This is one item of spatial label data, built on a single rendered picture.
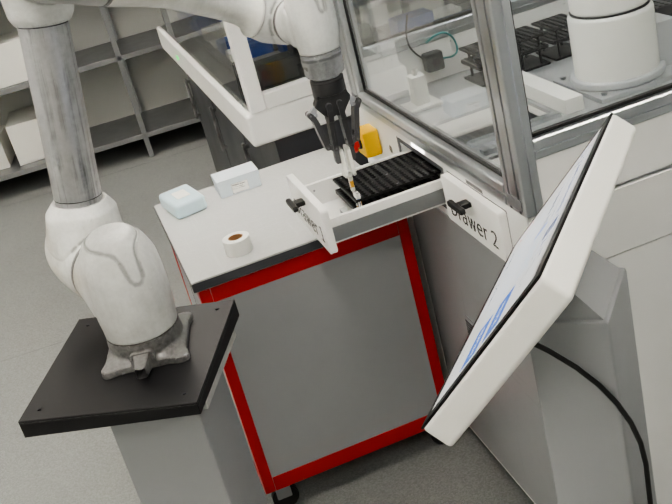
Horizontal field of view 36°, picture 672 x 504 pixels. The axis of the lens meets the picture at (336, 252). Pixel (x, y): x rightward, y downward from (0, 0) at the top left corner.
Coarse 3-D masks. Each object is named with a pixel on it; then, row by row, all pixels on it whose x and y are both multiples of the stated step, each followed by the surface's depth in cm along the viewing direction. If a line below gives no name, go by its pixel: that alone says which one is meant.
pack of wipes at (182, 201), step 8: (184, 184) 299; (168, 192) 296; (176, 192) 294; (184, 192) 292; (192, 192) 291; (160, 200) 296; (168, 200) 290; (176, 200) 288; (184, 200) 287; (192, 200) 286; (200, 200) 287; (168, 208) 291; (176, 208) 285; (184, 208) 286; (192, 208) 287; (200, 208) 288; (176, 216) 286; (184, 216) 286
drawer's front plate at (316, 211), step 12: (288, 180) 248; (300, 192) 238; (312, 204) 229; (300, 216) 249; (312, 216) 234; (324, 216) 224; (312, 228) 239; (324, 228) 226; (324, 240) 230; (336, 252) 229
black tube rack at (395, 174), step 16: (400, 160) 248; (416, 160) 246; (352, 176) 246; (368, 176) 243; (384, 176) 241; (400, 176) 238; (416, 176) 237; (432, 176) 242; (336, 192) 248; (368, 192) 235; (384, 192) 233; (352, 208) 238
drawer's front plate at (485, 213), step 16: (448, 176) 224; (448, 192) 225; (464, 192) 215; (448, 208) 229; (480, 208) 209; (496, 208) 204; (464, 224) 223; (480, 224) 213; (496, 224) 204; (480, 240) 216
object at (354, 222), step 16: (384, 160) 253; (336, 176) 250; (320, 192) 251; (400, 192) 231; (416, 192) 232; (432, 192) 233; (336, 208) 247; (368, 208) 229; (384, 208) 230; (400, 208) 231; (416, 208) 233; (432, 208) 234; (336, 224) 228; (352, 224) 229; (368, 224) 230; (384, 224) 232; (336, 240) 229
